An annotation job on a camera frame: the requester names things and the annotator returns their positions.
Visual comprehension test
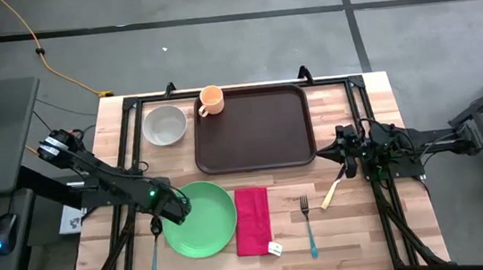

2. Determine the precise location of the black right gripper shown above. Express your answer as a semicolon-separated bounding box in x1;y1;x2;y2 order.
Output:
312;122;367;183

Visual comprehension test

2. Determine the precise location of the spoon with teal handle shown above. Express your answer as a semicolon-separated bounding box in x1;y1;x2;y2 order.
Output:
142;215;168;270

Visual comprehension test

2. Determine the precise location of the green plate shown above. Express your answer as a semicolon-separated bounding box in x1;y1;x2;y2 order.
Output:
157;177;242;263

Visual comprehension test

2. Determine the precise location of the knife with cream handle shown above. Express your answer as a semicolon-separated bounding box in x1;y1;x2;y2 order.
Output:
316;163;352;211

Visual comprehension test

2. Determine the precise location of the white bowl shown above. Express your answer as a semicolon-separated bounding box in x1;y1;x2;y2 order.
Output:
139;102;190;149

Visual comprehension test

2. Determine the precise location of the red cloth napkin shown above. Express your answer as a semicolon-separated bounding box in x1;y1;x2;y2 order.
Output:
229;185;275;258

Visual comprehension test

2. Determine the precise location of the pale orange plastic mug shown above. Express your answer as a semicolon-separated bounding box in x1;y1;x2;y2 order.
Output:
195;83;227;119

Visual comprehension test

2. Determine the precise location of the brown plastic tray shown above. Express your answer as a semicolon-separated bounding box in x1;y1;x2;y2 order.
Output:
187;80;319;179

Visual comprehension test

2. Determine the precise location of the white printed card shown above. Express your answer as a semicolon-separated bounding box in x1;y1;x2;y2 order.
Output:
55;202;90;237

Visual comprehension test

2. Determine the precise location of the white napkin tag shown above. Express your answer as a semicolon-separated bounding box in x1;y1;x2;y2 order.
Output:
267;240;284;258

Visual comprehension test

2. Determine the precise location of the black computer mouse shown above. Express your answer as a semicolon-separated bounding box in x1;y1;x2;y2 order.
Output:
0;212;23;257

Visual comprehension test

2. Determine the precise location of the fork with teal handle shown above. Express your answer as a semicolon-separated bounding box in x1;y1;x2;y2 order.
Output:
298;193;320;260

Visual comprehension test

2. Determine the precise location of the yellow extension cable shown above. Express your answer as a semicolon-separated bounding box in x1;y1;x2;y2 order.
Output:
0;0;115;108

